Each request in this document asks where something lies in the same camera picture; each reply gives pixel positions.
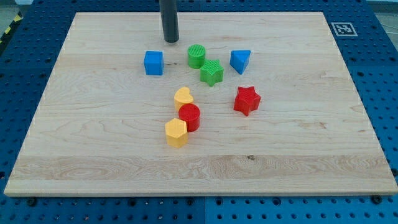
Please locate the white fiducial marker tag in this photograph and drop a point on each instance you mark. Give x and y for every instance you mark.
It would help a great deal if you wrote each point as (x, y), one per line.
(344, 29)

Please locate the yellow hexagon block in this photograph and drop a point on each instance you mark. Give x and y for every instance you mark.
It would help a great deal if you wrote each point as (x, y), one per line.
(176, 133)

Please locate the yellow black hazard tape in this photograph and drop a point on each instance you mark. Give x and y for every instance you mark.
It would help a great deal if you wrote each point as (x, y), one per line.
(11, 29)

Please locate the blue cube block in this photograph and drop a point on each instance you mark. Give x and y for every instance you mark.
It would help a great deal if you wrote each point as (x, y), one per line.
(154, 63)

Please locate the green star block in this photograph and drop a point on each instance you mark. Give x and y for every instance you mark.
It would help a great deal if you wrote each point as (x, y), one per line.
(211, 72)

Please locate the blue triangular prism block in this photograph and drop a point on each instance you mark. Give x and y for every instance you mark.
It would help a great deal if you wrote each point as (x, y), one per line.
(239, 60)

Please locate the red cylinder block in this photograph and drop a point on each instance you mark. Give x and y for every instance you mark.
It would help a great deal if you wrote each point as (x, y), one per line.
(190, 113)

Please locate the red star block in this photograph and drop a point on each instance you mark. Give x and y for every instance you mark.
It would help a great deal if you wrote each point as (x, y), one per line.
(246, 100)

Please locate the yellow heart block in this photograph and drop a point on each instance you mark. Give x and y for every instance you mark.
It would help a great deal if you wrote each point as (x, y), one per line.
(182, 97)

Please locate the green cylinder block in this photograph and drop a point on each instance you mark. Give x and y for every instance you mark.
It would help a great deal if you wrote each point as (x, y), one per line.
(196, 56)

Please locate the light wooden board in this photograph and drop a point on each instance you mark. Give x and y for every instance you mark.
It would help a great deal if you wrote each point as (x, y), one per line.
(99, 129)

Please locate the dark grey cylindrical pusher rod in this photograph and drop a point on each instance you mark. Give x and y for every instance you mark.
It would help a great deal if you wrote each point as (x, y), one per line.
(169, 18)

